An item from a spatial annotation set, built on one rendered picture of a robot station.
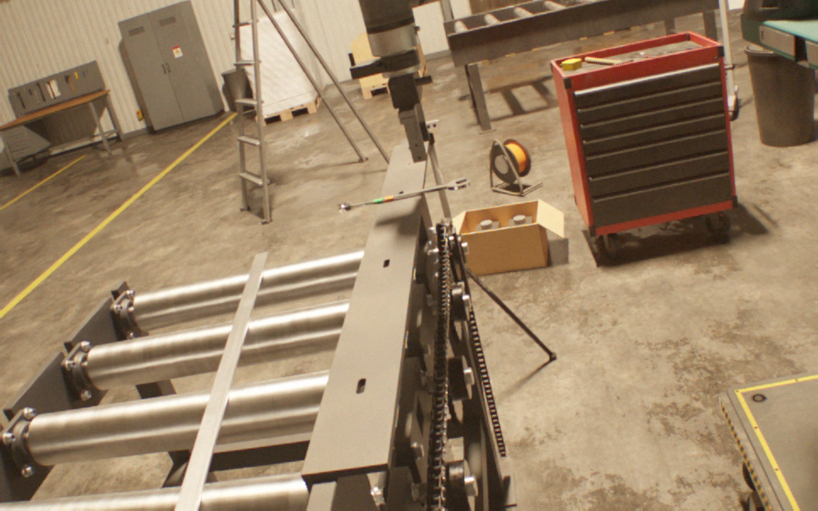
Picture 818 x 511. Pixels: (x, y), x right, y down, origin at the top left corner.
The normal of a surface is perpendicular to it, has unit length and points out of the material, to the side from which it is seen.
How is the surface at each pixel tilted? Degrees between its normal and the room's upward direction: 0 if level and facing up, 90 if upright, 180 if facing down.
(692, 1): 90
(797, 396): 0
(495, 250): 90
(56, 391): 90
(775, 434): 0
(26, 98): 90
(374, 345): 0
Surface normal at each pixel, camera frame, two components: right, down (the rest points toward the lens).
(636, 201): -0.07, 0.40
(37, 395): 0.97, -0.20
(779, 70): -0.50, 0.50
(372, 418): -0.25, -0.90
